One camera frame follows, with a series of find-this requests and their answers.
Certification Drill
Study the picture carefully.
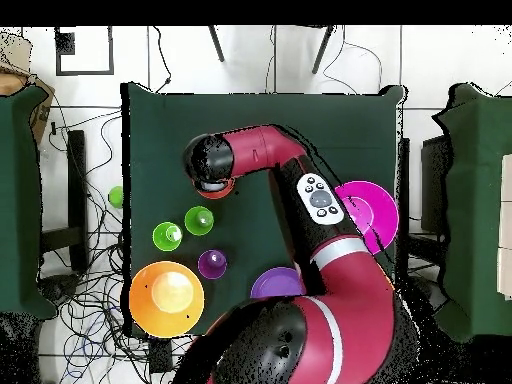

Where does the small red plastic bowl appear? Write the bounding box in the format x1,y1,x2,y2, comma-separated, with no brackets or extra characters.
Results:
195,177,237,200

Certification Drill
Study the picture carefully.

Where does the green plastic cup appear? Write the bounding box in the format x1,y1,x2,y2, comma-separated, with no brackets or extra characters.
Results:
152,221,184,253
184,205,215,237

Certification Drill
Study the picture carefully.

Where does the purple plastic bowl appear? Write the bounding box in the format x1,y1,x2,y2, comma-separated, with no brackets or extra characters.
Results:
250,266,307,300

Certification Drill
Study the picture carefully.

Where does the small green plastic bowl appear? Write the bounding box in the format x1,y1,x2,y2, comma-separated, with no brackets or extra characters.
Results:
108,185,124,210

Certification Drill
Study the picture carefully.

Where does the large orange plastic bowl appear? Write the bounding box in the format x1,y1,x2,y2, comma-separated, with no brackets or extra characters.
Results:
128,260,206,340

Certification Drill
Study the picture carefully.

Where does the purple plastic cup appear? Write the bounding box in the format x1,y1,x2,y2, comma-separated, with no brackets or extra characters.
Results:
197,249,228,280

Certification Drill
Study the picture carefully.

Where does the large pink plastic bowl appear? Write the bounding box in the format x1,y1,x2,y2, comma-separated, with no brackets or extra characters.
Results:
334,180,400,256

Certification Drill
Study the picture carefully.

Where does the dark green table cloth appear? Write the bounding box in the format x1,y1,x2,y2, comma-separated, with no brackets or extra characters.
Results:
120,82,409,337

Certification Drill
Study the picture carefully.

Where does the black stand bar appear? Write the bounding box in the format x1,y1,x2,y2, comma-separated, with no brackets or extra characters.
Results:
39,129,90,273
395,137,411,277

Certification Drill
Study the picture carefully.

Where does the black tripod leg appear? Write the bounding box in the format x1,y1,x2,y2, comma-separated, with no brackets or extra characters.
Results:
311,25,338,76
207,25,226,64

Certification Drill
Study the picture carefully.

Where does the black floor power box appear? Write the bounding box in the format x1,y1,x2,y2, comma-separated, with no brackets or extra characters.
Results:
148,337,174,373

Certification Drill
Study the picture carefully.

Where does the black equipment box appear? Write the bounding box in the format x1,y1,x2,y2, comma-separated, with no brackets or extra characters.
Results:
419,134,450,234

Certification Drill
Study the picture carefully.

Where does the green side table cloth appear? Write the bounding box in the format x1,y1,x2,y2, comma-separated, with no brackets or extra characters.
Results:
0,85,59,321
430,82,512,345

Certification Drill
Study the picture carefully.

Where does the brown cardboard box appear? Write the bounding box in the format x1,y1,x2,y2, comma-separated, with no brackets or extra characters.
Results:
0,31,56,145

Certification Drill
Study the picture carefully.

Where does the tangle of floor cables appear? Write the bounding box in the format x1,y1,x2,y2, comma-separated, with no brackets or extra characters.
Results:
37,107,137,384

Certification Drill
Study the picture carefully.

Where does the thin black cable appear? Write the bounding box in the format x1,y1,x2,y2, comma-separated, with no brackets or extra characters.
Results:
150,25,173,94
321,25,384,96

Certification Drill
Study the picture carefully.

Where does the black square floor frame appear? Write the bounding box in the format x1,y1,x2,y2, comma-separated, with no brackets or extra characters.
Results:
54,25,115,77

